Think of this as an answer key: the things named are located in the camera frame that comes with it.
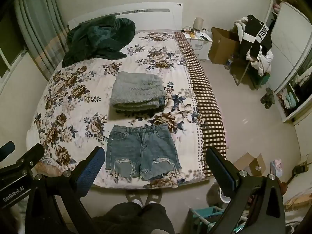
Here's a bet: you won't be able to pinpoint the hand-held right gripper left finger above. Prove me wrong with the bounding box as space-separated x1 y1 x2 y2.
26 147 106 234

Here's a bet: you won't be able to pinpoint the ripped blue denim shorts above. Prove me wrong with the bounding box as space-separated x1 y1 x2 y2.
105 124 183 181

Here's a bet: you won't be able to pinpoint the person's leg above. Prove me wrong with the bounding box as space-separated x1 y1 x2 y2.
91 202 145 234
143 203 176 234

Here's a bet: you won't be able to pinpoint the person's left leg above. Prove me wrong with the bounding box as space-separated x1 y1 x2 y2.
91 202 145 234

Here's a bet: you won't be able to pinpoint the beige cylinder lamp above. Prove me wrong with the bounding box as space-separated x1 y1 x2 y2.
194 17 205 31

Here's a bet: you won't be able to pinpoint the bed with floral sheet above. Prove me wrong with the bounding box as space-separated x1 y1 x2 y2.
27 28 232 191

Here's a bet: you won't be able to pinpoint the striped curtain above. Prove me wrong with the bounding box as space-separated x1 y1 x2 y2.
13 0 72 80

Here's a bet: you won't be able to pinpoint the folded grey fluffy blanket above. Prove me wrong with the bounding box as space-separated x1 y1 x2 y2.
108 71 167 114

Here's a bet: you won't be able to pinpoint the large cardboard box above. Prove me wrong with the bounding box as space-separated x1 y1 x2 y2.
208 27 242 65

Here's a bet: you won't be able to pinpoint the white garment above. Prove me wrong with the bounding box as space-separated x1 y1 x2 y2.
246 50 274 76

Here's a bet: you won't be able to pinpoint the small open cardboard box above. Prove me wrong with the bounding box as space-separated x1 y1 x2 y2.
233 152 267 177

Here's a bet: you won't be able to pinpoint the white nightstand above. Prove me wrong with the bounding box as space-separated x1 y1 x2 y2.
183 30 213 61

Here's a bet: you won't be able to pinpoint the brown checked bed cover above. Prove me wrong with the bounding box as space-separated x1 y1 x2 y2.
174 31 232 176

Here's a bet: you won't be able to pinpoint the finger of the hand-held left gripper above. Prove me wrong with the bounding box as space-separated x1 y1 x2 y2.
0 143 45 182
0 141 15 162

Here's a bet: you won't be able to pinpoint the dark green crumpled blanket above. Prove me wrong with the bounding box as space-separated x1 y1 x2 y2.
62 15 136 68

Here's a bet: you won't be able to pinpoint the person's right leg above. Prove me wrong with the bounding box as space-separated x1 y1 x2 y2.
143 203 176 234

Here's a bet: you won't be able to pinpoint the green plush slippers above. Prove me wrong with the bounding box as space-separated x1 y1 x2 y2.
260 87 276 110

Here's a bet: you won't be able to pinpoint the pink tissue pack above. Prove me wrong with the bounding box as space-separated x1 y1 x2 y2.
270 159 284 177

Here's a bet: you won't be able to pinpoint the white wardrobe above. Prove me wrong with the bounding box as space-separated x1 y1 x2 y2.
265 0 312 123

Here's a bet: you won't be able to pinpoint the person's right slipper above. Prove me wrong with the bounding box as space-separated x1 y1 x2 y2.
146 191 163 206

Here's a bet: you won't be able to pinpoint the person's left slipper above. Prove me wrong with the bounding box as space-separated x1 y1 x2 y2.
125 192 142 206

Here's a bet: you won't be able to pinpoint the black and white jacket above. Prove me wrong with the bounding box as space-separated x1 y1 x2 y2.
239 15 273 62

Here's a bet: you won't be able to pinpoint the person's slipper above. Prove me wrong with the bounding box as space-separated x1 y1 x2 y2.
125 192 142 206
146 191 163 206

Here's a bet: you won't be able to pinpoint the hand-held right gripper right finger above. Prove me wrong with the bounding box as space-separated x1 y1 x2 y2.
205 147 286 234

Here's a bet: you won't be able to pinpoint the plastic water bottle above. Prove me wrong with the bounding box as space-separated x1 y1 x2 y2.
224 55 235 70

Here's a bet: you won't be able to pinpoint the chair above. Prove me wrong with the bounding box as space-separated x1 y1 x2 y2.
229 54 271 89

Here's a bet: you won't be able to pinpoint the window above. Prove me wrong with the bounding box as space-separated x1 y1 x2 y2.
0 40 28 79

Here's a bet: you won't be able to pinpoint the white round appliance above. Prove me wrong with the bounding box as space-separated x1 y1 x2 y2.
218 187 232 205

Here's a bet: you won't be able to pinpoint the white headboard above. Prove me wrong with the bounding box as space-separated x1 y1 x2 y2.
68 2 183 31

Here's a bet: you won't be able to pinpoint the teal storage rack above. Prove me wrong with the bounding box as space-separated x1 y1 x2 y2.
188 206 247 234

